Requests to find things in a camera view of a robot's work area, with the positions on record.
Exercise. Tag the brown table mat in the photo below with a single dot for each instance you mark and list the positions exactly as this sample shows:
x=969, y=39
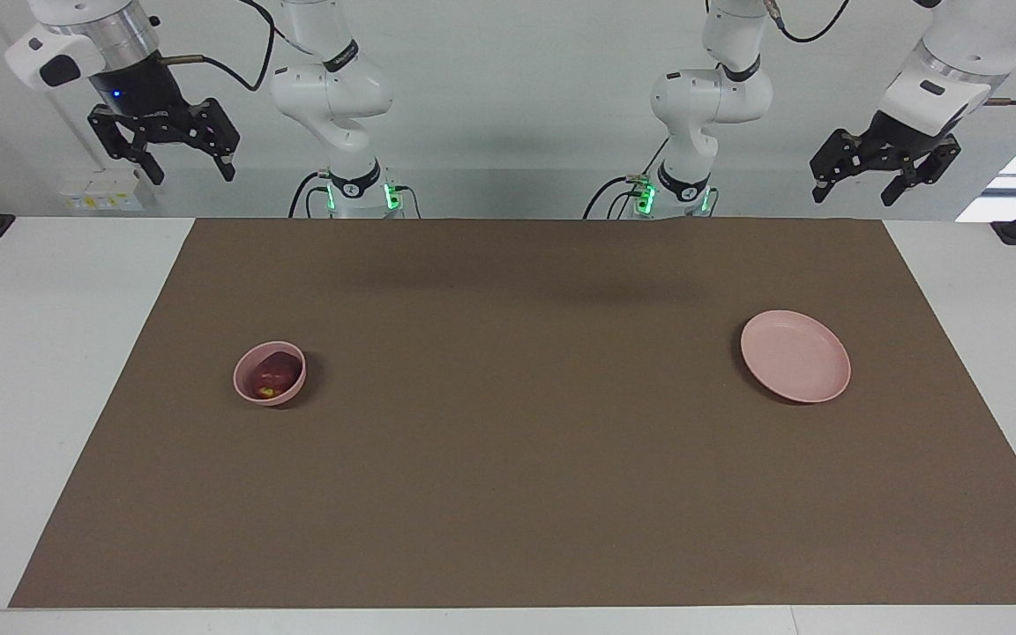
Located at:
x=508, y=459

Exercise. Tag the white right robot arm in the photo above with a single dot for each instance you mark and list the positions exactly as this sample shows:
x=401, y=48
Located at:
x=332, y=93

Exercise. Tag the pink bowl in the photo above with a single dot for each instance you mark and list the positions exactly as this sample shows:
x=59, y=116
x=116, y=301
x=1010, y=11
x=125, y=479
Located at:
x=272, y=401

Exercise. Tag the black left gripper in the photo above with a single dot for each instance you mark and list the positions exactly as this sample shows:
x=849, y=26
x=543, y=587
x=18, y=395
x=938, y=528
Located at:
x=905, y=137

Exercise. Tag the dark red apple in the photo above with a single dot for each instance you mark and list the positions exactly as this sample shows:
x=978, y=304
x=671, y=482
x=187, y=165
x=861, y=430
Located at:
x=279, y=370

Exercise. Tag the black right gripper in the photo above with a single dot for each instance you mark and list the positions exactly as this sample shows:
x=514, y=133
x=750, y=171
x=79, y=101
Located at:
x=133, y=88

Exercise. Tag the pink plate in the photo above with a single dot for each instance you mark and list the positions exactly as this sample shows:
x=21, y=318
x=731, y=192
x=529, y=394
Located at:
x=795, y=357

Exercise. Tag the white wall socket box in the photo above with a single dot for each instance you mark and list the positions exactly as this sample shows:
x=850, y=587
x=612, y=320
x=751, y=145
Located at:
x=102, y=192

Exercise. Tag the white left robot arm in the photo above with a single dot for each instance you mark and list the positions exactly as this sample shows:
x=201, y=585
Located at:
x=702, y=97

